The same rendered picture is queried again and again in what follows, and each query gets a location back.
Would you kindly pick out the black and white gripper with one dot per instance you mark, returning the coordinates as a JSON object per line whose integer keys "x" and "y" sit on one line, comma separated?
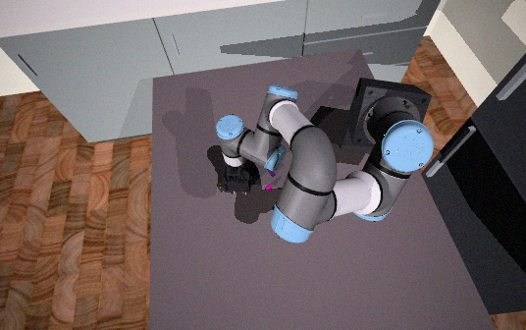
{"x": 239, "y": 184}

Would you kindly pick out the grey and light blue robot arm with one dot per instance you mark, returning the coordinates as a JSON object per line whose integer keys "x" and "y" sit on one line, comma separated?
{"x": 311, "y": 193}

